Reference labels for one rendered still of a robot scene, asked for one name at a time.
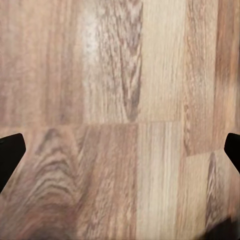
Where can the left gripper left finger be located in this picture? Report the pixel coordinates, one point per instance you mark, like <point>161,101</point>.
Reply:
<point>12,150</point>

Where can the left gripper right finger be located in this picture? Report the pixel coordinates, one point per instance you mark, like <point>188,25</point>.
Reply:
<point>232,149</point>

